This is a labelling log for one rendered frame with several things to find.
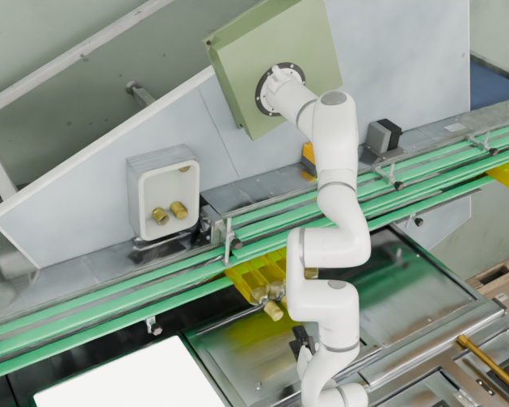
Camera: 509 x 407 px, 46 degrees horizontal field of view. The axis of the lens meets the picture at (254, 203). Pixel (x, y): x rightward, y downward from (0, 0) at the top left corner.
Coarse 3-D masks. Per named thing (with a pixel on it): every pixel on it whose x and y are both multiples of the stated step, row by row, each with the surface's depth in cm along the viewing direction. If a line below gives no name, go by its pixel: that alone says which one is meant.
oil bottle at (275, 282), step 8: (256, 264) 173; (264, 264) 173; (264, 272) 171; (272, 272) 171; (264, 280) 169; (272, 280) 168; (280, 280) 169; (272, 288) 167; (280, 288) 168; (272, 296) 168
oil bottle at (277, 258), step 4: (272, 252) 177; (276, 252) 178; (280, 252) 178; (264, 256) 177; (268, 256) 176; (272, 256) 176; (276, 256) 176; (280, 256) 176; (284, 256) 176; (268, 260) 176; (272, 260) 175; (276, 260) 175; (280, 260) 175; (284, 260) 175; (272, 264) 174; (276, 264) 173; (280, 264) 173; (284, 264) 174; (276, 268) 173; (280, 268) 172; (284, 268) 172; (280, 272) 172; (284, 272) 171; (284, 276) 170
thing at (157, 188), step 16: (192, 160) 158; (144, 176) 151; (160, 176) 164; (176, 176) 167; (192, 176) 163; (144, 192) 164; (160, 192) 167; (176, 192) 170; (192, 192) 166; (144, 208) 157; (192, 208) 169; (144, 224) 160; (176, 224) 169; (192, 224) 171
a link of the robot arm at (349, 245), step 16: (320, 192) 127; (336, 192) 125; (352, 192) 126; (320, 208) 128; (336, 208) 123; (352, 208) 122; (352, 224) 121; (304, 240) 124; (320, 240) 123; (336, 240) 123; (352, 240) 121; (368, 240) 122; (304, 256) 124; (320, 256) 123; (336, 256) 123; (352, 256) 122; (368, 256) 123
